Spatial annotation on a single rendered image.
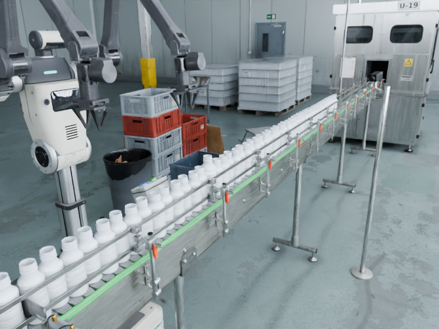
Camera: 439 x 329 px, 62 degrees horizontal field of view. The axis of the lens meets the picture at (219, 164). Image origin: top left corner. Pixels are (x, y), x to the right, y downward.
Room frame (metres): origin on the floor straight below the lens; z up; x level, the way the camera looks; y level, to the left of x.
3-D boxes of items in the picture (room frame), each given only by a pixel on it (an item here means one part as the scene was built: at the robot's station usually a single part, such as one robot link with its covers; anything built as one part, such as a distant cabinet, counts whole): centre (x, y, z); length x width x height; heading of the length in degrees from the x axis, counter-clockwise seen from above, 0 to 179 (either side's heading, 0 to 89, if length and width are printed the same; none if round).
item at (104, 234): (0.94, 0.34, 1.08); 0.06 x 0.06 x 0.17
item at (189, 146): (4.73, 0.48, 0.33); 0.61 x 0.41 x 0.22; 152
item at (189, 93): (1.49, 0.12, 1.43); 0.07 x 0.07 x 0.09; 59
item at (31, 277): (0.74, 0.46, 1.08); 0.06 x 0.06 x 0.17
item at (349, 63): (5.64, -1.96, 1.22); 0.23 x 0.03 x 0.32; 59
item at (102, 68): (1.12, 0.37, 1.60); 0.12 x 0.09 x 0.12; 60
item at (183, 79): (1.50, 0.14, 1.50); 0.10 x 0.07 x 0.07; 59
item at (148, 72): (11.60, 2.16, 0.55); 0.40 x 0.40 x 1.10; 59
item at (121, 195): (3.23, 0.86, 0.32); 0.45 x 0.45 x 0.64
